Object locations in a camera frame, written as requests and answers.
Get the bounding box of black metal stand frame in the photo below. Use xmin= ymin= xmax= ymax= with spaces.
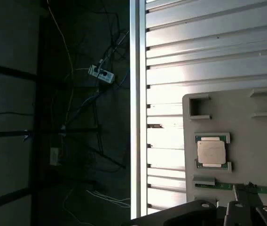
xmin=0 ymin=16 xmax=127 ymax=212

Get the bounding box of grey plastic parts rack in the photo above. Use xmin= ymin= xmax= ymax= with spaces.
xmin=182 ymin=86 xmax=267 ymax=208

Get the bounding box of green RAM stick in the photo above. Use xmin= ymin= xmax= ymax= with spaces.
xmin=194 ymin=181 xmax=267 ymax=195

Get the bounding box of yellow floor cable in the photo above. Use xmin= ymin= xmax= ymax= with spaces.
xmin=47 ymin=0 xmax=74 ymax=123

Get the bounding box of silver CPU green board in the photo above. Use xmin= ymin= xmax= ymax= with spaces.
xmin=195 ymin=135 xmax=228 ymax=168

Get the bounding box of white floor cable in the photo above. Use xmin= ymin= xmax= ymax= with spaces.
xmin=62 ymin=187 xmax=131 ymax=226

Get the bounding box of white power strip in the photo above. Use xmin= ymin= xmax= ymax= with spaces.
xmin=88 ymin=65 xmax=115 ymax=83

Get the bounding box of white power adapter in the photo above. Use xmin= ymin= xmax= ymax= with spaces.
xmin=49 ymin=147 xmax=61 ymax=165

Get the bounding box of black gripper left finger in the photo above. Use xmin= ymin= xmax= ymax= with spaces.
xmin=124 ymin=185 xmax=256 ymax=226

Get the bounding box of blue floor cable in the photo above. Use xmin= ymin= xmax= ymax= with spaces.
xmin=63 ymin=65 xmax=131 ymax=129

